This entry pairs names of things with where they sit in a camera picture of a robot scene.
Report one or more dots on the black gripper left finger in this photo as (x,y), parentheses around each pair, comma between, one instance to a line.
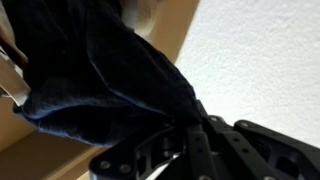
(140,156)

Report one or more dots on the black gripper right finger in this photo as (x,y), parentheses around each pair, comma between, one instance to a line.
(240,150)

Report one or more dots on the black fabric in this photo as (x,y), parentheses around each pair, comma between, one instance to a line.
(100,76)

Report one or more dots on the brown paper grocery bag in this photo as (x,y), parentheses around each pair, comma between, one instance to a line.
(11,78)

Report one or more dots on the brown leather sofa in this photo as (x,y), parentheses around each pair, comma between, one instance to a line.
(40,156)

